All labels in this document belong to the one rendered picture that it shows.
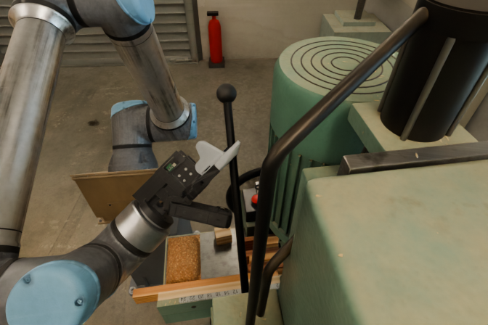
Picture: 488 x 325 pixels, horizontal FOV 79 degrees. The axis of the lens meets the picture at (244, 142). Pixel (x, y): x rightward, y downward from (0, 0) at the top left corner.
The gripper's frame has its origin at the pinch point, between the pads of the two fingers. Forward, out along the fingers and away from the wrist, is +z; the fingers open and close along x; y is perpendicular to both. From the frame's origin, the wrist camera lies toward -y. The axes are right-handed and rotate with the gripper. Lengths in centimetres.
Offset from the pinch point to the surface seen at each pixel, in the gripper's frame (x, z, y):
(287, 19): 266, 155, 44
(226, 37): 283, 96, 81
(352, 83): -38.6, 4.4, -0.1
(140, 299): 18.6, -42.1, -10.3
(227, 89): -6.2, 4.6, 8.1
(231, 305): -19.9, -15.7, -11.6
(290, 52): -17.5, 11.9, 4.6
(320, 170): -21.4, 2.9, -7.8
